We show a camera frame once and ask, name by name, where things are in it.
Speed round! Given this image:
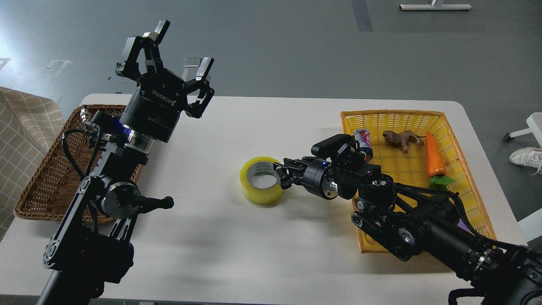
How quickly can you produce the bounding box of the orange toy carrot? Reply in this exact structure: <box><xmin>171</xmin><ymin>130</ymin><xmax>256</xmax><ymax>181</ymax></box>
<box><xmin>426</xmin><ymin>131</ymin><xmax>447</xmax><ymax>178</ymax></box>

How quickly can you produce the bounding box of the brown wicker basket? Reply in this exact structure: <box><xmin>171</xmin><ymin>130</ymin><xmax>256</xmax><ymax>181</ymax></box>
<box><xmin>14</xmin><ymin>104</ymin><xmax>126</xmax><ymax>221</ymax></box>

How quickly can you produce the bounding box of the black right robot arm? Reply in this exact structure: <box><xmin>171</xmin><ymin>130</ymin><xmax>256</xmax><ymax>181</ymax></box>
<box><xmin>272</xmin><ymin>134</ymin><xmax>542</xmax><ymax>305</ymax></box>

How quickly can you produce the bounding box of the brown toy lion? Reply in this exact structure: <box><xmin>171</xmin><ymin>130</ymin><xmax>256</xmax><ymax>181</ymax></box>
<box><xmin>382</xmin><ymin>130</ymin><xmax>425</xmax><ymax>154</ymax></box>

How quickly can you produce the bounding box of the white sneaker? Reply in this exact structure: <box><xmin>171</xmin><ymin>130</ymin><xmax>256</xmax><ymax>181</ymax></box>
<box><xmin>509</xmin><ymin>147</ymin><xmax>542</xmax><ymax>175</ymax></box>

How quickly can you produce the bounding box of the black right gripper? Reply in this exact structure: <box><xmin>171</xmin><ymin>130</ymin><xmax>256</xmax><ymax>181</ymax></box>
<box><xmin>272</xmin><ymin>158</ymin><xmax>337</xmax><ymax>200</ymax></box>

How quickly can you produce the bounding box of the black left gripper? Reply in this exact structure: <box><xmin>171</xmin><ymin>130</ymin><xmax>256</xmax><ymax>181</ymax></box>
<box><xmin>115</xmin><ymin>19</ymin><xmax>215</xmax><ymax>144</ymax></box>

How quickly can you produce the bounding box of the white metal floor bar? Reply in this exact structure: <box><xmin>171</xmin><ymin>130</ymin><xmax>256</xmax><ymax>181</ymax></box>
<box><xmin>399</xmin><ymin>4</ymin><xmax>472</xmax><ymax>11</ymax></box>

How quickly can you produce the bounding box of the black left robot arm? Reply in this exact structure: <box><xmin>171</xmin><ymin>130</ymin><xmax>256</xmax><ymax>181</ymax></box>
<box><xmin>37</xmin><ymin>20</ymin><xmax>214</xmax><ymax>305</ymax></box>

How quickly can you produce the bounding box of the yellow tape roll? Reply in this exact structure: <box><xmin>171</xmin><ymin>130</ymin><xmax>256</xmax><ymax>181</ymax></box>
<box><xmin>239</xmin><ymin>156</ymin><xmax>284</xmax><ymax>206</ymax></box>

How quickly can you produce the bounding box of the yellow plastic basket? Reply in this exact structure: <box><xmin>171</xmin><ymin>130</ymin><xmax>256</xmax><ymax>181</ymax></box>
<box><xmin>340</xmin><ymin>109</ymin><xmax>495</xmax><ymax>238</ymax></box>

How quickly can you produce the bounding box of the beige checkered cloth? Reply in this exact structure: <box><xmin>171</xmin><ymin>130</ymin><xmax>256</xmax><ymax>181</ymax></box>
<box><xmin>0</xmin><ymin>87</ymin><xmax>64</xmax><ymax>238</ymax></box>

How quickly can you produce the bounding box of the small drink can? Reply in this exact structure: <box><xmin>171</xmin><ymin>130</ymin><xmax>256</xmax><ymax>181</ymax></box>
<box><xmin>352</xmin><ymin>129</ymin><xmax>373</xmax><ymax>162</ymax></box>

